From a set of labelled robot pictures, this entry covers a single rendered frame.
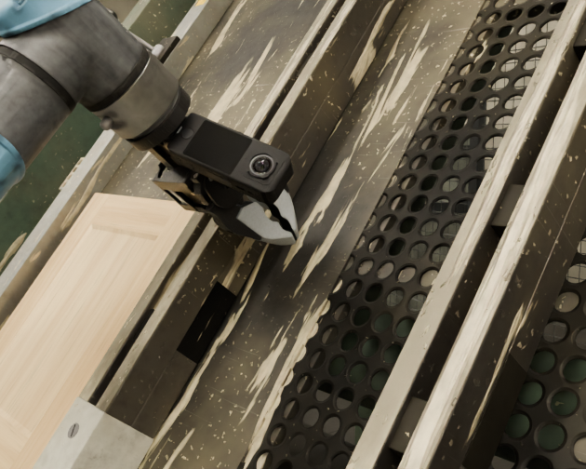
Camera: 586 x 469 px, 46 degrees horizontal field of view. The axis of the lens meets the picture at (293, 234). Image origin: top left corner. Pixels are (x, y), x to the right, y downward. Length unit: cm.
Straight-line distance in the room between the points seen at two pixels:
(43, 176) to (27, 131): 84
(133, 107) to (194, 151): 7
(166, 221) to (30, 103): 41
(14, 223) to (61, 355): 50
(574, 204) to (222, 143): 30
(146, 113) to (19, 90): 11
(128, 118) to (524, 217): 34
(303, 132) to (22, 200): 73
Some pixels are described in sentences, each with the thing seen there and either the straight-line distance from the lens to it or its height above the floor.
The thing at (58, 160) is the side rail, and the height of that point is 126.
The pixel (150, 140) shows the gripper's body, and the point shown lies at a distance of 64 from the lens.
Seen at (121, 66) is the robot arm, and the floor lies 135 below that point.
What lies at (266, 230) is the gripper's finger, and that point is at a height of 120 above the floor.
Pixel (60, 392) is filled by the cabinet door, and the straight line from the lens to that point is 92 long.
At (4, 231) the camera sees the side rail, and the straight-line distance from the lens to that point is 141.
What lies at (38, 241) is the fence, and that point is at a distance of 117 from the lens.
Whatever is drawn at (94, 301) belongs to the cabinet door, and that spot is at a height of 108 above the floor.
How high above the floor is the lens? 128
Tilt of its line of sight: 7 degrees down
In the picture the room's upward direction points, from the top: straight up
